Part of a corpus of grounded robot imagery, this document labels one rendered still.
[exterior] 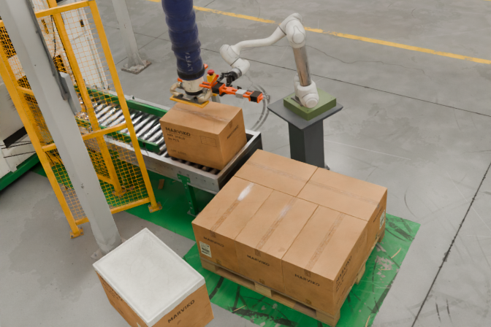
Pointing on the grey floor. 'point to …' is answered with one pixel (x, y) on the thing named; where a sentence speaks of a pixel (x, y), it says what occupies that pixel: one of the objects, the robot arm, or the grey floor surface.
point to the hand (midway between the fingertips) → (219, 87)
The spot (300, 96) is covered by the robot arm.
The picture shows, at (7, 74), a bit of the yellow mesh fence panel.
